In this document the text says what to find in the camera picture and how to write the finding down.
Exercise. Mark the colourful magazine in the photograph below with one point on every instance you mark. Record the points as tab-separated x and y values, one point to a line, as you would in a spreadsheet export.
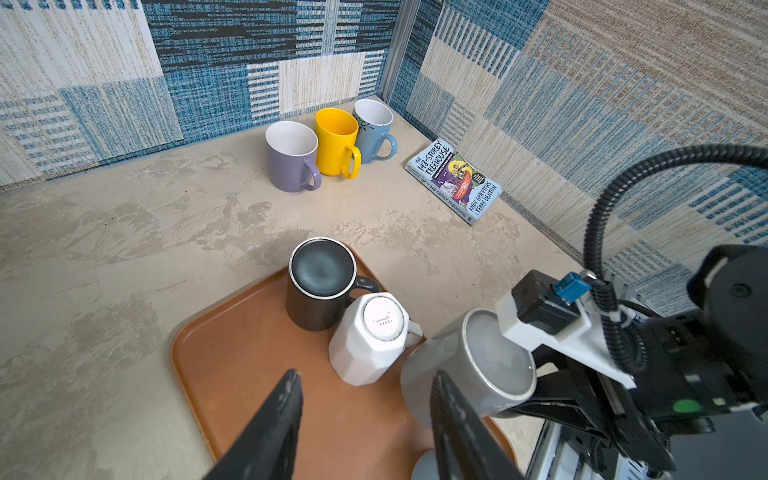
455	181

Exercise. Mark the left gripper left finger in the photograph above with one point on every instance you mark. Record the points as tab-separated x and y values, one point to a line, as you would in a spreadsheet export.
267	447

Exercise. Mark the purple mug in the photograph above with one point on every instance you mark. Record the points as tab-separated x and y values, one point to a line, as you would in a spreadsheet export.
292	150

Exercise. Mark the yellow mug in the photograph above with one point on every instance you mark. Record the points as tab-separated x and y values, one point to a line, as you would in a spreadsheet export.
337	152

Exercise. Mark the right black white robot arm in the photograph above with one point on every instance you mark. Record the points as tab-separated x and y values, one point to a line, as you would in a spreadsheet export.
696	364

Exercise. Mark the black mug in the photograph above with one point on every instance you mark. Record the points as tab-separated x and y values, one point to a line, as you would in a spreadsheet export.
322	273

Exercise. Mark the grey mug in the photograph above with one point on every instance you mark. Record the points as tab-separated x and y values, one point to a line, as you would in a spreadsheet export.
492	372

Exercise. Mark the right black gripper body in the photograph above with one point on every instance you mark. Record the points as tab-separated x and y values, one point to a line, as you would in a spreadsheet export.
621	424

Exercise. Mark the light blue mug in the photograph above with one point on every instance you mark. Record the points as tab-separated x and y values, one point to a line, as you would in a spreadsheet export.
426	467

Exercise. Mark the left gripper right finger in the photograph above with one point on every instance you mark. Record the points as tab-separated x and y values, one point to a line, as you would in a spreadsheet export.
464	447

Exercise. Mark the brown plastic tray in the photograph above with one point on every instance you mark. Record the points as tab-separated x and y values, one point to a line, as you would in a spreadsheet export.
229	358

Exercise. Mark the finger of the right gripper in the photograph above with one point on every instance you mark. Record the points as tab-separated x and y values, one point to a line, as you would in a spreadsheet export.
556	388
567	413

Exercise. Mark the white mug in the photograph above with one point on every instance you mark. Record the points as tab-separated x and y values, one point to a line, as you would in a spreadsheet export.
372	334

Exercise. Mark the blue speckled mug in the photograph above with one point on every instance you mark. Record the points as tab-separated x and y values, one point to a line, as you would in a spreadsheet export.
375	120

